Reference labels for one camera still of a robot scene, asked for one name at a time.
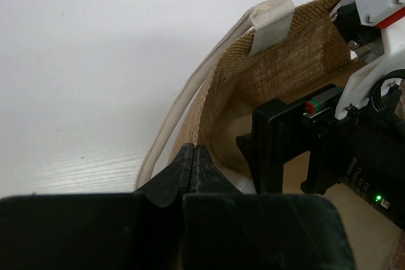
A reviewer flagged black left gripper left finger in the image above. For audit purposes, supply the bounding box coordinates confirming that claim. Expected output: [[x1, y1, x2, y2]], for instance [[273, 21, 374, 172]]
[[1, 144, 193, 269]]

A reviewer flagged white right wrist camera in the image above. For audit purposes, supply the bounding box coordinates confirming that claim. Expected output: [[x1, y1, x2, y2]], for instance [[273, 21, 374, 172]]
[[329, 0, 404, 120]]

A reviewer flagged pink printed canvas bag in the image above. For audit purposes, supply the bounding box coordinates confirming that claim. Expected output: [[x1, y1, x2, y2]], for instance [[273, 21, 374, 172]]
[[135, 0, 404, 269]]

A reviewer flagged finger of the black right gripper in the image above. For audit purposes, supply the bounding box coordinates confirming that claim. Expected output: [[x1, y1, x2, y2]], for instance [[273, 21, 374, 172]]
[[236, 133, 261, 193]]

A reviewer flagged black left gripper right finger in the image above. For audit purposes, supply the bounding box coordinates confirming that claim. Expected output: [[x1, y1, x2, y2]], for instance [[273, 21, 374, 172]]
[[182, 146, 354, 269]]

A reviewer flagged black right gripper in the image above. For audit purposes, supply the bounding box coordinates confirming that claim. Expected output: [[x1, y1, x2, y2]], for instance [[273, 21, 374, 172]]
[[252, 84, 404, 228]]

